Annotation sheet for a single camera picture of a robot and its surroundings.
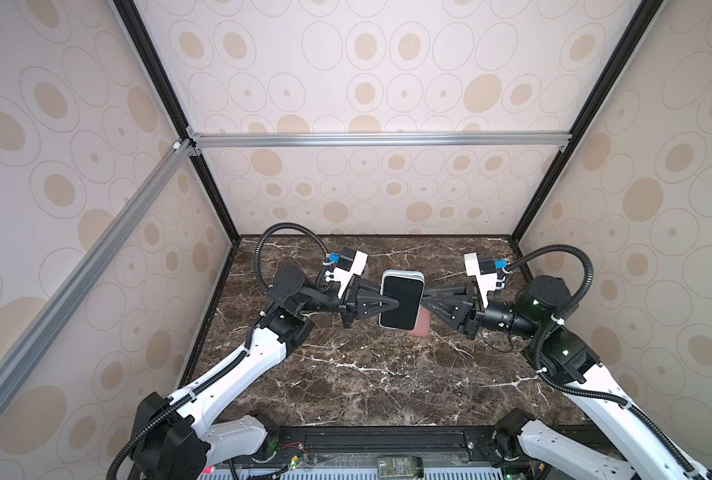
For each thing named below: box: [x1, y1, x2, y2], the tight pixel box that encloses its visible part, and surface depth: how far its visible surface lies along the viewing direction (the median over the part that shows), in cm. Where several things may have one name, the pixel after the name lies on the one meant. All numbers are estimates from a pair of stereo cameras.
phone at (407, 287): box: [378, 270, 425, 331], surface depth 53 cm
